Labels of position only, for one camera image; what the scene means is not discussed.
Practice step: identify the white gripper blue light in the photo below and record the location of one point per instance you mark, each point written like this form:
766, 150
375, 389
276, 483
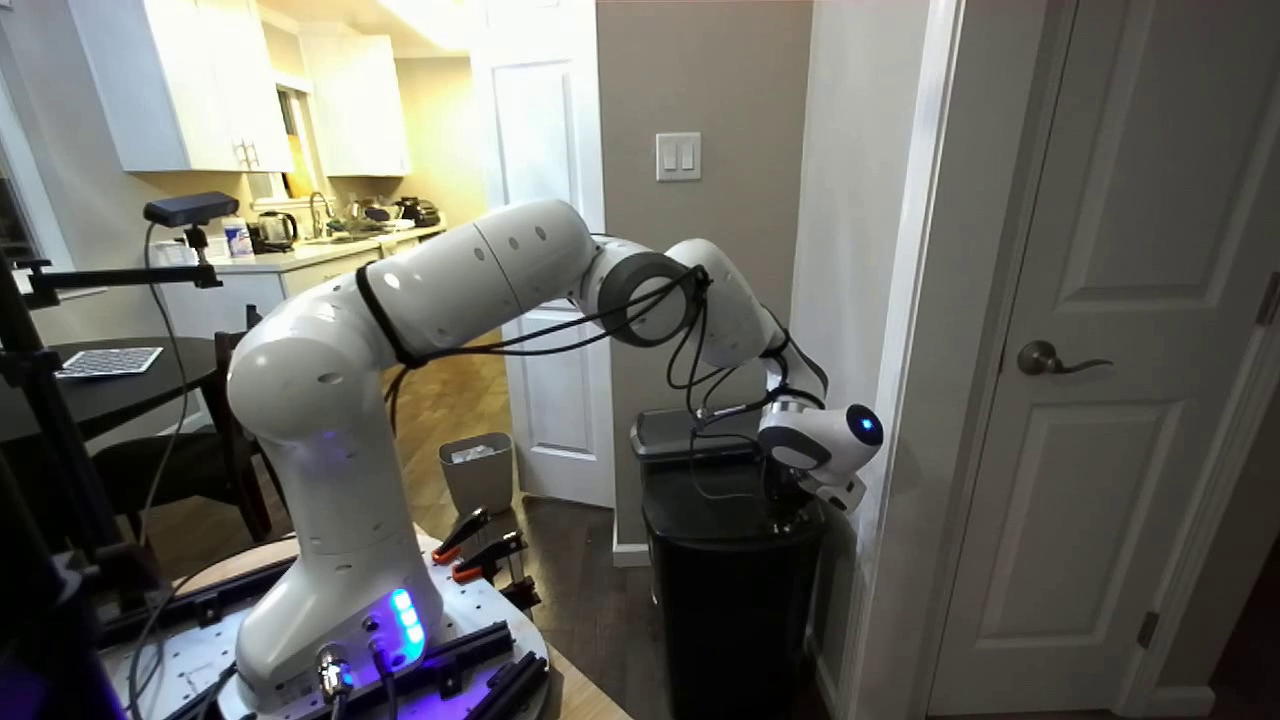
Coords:
822, 451

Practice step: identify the black bin with lid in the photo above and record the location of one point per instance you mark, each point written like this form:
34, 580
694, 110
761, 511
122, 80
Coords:
732, 568

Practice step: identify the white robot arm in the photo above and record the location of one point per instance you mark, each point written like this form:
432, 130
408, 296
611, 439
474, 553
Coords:
311, 387

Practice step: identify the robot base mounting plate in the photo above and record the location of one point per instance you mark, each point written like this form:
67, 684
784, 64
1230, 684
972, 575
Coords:
479, 660

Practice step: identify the small grey trash bin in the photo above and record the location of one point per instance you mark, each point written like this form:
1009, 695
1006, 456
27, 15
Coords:
479, 473

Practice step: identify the white panel door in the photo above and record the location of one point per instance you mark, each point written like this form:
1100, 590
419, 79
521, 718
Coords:
1149, 243

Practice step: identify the white interior door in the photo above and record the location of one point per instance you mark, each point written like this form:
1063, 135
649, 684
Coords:
541, 140

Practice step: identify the kitchen counter with appliances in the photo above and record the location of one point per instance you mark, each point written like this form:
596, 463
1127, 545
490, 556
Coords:
319, 238

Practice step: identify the white kitchen upper cabinets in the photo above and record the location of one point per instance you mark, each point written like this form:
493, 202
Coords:
188, 87

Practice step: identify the black tripod stand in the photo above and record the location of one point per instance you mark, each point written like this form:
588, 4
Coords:
36, 375

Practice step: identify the dark table with laptop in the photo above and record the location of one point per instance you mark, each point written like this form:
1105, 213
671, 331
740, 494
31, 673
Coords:
210, 463

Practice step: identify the metal door lever handle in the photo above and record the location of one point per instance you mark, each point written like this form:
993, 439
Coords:
1037, 359

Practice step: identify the white wall light switch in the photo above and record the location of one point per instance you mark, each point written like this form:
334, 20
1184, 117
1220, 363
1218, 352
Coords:
678, 158

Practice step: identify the red handled clamp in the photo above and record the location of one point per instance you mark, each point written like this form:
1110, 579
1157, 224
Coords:
479, 545

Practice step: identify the white door frame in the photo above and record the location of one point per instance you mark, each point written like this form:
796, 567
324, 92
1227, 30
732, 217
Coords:
874, 127

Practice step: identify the black camera on stand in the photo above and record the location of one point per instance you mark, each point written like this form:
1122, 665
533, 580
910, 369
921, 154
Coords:
188, 211

